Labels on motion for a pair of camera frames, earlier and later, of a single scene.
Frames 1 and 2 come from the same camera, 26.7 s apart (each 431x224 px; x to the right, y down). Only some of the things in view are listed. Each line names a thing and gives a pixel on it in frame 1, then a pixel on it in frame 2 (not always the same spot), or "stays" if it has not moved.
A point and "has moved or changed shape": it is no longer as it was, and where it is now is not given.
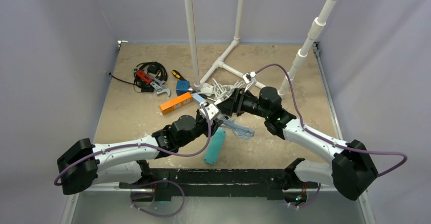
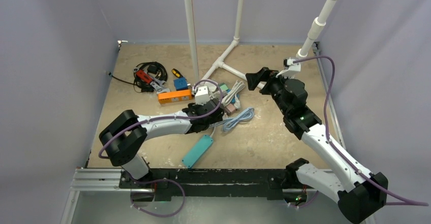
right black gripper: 238,101 to 264,82
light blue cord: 241,131 has moved or changed shape
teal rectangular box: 216,141 to 197,151
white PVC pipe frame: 315,27 stays
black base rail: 222,184 stays
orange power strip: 173,104 to 174,96
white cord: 218,92 has moved or changed shape
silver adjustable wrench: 157,85 stays
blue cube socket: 182,86 stays
